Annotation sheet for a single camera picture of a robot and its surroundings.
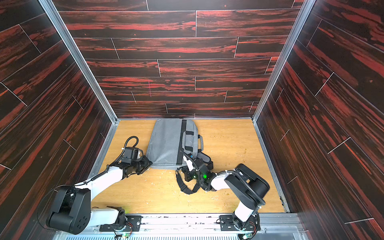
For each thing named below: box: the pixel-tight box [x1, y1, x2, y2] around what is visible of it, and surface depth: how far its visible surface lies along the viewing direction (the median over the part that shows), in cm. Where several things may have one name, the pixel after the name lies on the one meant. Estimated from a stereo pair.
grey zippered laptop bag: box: [146, 119, 214, 195], surface depth 99 cm
